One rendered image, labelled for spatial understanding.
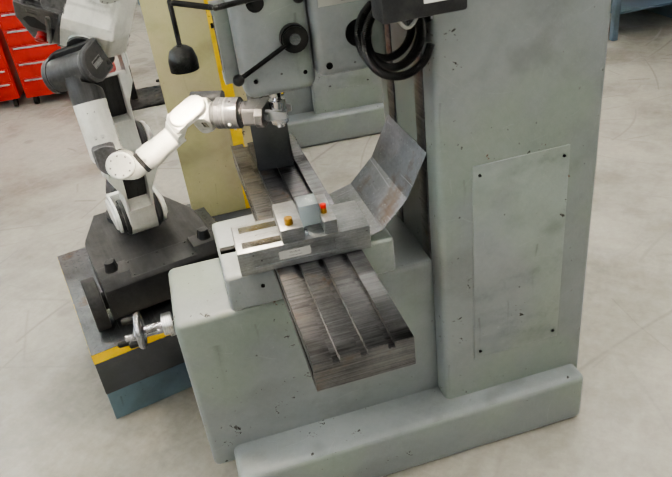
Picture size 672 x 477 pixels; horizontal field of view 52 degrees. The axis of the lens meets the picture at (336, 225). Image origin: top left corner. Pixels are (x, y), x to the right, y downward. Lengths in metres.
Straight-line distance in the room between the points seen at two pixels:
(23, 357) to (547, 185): 2.39
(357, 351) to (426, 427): 0.89
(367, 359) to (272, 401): 0.79
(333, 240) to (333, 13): 0.57
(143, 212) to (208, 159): 1.21
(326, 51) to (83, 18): 0.67
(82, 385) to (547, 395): 1.86
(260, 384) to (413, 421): 0.52
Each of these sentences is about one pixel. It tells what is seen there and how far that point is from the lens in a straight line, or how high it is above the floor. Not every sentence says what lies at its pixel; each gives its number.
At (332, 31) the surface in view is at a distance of 1.77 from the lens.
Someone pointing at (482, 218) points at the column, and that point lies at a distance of 2.01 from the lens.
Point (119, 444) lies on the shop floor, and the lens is 2.80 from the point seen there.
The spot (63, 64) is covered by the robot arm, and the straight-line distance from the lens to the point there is 2.00.
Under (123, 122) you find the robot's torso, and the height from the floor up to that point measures 1.11.
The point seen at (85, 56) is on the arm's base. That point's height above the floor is 1.44.
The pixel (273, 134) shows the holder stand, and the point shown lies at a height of 1.05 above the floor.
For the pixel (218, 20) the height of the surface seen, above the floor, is 1.51.
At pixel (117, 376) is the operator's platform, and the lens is 2.65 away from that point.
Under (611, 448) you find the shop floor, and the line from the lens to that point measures 2.58.
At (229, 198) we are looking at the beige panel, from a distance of 3.94.
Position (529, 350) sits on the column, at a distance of 2.41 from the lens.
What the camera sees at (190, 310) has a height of 0.73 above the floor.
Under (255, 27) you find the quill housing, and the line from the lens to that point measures 1.75.
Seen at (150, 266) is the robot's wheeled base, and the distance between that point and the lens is 2.58.
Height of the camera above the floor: 1.91
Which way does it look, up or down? 31 degrees down
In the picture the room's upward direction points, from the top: 7 degrees counter-clockwise
